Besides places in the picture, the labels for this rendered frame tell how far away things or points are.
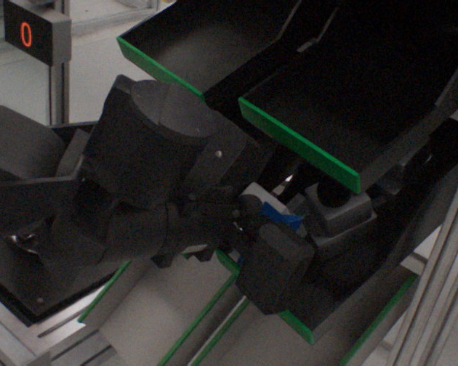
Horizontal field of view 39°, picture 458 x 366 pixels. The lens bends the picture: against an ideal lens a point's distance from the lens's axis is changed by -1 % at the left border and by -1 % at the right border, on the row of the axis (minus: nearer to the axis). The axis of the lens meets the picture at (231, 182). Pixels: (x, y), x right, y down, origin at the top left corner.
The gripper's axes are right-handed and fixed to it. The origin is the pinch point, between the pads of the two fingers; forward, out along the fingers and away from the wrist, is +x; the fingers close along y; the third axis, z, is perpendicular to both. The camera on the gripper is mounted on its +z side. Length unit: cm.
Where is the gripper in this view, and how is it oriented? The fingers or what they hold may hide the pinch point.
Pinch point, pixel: (255, 209)
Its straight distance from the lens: 54.8
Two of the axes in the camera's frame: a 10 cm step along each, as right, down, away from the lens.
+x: 6.9, -0.3, 7.2
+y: -6.2, -5.3, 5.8
